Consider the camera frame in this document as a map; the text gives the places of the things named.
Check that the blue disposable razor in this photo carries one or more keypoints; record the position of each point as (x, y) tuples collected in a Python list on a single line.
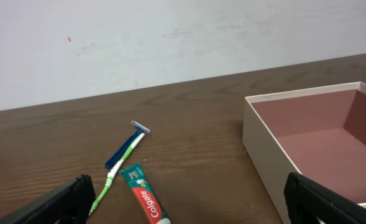
[(119, 153)]

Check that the Colgate toothpaste tube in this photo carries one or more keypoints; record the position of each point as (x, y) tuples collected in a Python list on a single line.
[(140, 186)]

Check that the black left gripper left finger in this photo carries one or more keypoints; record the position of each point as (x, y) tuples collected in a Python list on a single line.
[(70, 203)]

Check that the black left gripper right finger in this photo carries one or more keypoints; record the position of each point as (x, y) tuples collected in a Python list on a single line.
[(310, 203)]

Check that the green white toothbrush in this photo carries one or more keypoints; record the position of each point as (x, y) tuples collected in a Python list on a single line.
[(115, 169)]

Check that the white box pink interior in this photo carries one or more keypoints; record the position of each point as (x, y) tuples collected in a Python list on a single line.
[(318, 132)]

